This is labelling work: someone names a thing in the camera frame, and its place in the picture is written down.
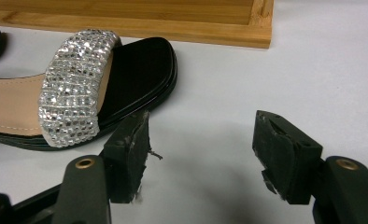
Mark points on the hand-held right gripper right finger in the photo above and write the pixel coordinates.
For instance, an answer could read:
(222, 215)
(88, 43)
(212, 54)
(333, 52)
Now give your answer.
(281, 158)

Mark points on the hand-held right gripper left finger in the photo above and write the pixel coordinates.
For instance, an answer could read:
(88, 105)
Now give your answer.
(126, 161)

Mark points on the wooden shoe rack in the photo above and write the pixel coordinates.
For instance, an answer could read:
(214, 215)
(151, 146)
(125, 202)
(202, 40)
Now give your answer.
(141, 28)

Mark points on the white table mat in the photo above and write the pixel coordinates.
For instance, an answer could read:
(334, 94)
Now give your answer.
(266, 93)

